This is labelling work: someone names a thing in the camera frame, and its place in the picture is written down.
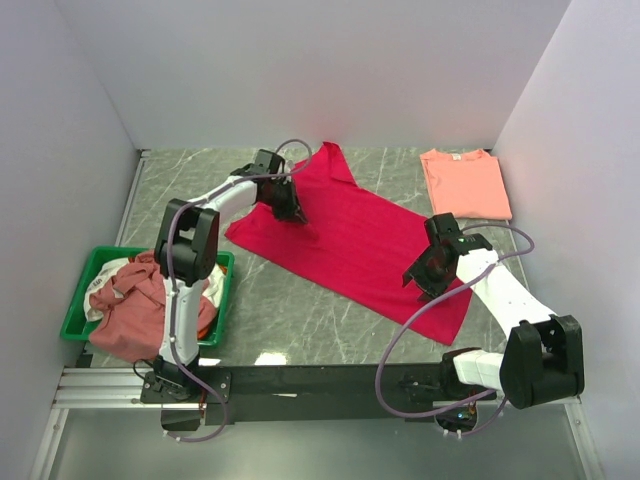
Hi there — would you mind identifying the magenta red t shirt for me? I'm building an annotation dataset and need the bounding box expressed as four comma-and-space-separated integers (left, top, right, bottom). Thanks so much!
223, 141, 474, 346

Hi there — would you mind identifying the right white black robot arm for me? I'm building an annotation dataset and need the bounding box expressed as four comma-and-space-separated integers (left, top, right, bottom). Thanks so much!
403, 213, 585, 409

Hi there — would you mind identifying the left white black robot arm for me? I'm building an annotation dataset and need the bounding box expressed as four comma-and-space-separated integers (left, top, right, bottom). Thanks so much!
153, 146, 312, 402

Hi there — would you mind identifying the folded salmon pink t shirt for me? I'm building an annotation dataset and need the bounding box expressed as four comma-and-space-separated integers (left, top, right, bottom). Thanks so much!
420, 149, 512, 221

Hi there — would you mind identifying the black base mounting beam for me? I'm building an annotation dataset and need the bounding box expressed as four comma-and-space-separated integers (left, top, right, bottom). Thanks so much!
139, 362, 501, 432

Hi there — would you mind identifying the orange garment in basket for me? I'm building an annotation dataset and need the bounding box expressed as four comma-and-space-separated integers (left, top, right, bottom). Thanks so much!
197, 325, 212, 341

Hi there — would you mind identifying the white crumpled shirt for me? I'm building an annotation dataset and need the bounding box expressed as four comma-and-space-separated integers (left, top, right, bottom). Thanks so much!
83, 257, 228, 322

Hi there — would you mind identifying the dusty pink crumpled shirt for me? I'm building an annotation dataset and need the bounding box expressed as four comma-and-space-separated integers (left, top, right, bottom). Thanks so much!
88, 249, 219, 364

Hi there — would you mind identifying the green plastic laundry basket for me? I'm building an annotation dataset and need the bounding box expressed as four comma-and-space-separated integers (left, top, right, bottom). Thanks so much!
60, 246, 235, 348

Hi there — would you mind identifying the aluminium extrusion rail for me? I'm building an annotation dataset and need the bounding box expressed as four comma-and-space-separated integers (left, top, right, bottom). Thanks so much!
53, 364, 582, 409

